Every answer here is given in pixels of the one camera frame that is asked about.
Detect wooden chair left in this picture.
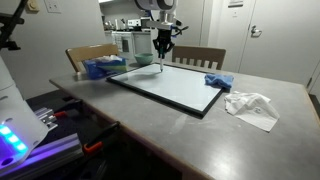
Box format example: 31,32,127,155
65,44,119,72

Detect door lever handle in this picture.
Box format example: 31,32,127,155
251,26,262,38

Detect crumpled white paper towel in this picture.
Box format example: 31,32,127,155
224,91,280,132

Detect red handled clamp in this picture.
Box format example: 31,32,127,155
53,99,82,118

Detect green white marker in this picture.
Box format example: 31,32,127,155
159,47,165,72

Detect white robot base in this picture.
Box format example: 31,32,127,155
0,57,48,175

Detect blue cloth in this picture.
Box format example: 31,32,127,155
204,74,234,89

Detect aluminium rail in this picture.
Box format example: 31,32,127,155
0,133,83,180

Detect teal green bowl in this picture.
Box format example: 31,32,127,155
135,53,153,65

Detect kitchen counter cabinets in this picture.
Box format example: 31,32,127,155
105,31,151,59

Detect black cable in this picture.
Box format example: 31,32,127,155
0,0,29,51

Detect wooden slatted chair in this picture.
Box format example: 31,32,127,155
172,46,226,70

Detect black framed whiteboard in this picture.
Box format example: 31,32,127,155
108,63,223,118

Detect orange black clamp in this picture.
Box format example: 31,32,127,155
82,121,120,155

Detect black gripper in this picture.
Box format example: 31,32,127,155
152,29,175,53

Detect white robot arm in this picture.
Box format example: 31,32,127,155
134,0,182,58

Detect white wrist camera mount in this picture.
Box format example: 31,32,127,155
146,18,182,30

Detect blue tissue box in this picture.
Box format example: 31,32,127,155
83,55,127,80

